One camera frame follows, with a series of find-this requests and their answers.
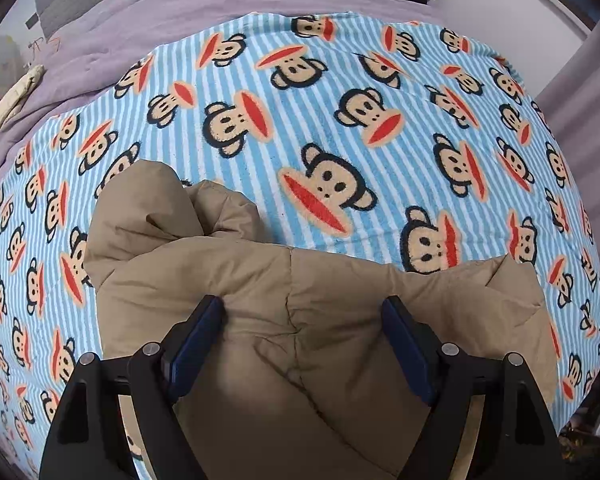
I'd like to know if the tan puffer jacket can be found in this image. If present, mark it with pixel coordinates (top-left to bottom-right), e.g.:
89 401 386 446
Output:
82 159 559 480

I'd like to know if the blue striped monkey print blanket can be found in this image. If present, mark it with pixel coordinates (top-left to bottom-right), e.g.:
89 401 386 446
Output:
0 10 600 480

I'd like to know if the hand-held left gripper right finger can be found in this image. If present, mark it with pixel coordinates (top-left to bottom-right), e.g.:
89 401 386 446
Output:
380 295 566 480

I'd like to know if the lilac duvet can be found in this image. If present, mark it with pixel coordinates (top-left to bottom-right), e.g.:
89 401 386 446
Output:
0 0 437 196

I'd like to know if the cream cloth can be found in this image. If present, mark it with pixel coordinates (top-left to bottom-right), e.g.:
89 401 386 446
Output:
0 64 47 153

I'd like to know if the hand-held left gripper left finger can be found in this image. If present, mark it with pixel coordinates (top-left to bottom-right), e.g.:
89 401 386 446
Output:
39 295 226 480

